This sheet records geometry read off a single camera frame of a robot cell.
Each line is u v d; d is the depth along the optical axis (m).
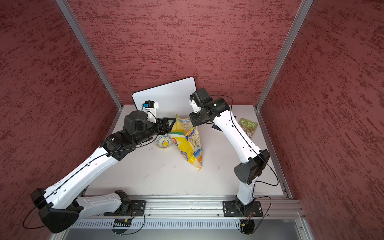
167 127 0.59
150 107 0.57
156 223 0.77
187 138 0.73
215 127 1.07
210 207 0.76
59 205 0.37
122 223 0.73
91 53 0.89
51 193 0.38
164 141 0.98
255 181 0.52
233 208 0.74
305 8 0.71
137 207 0.74
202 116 0.62
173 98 0.94
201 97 0.56
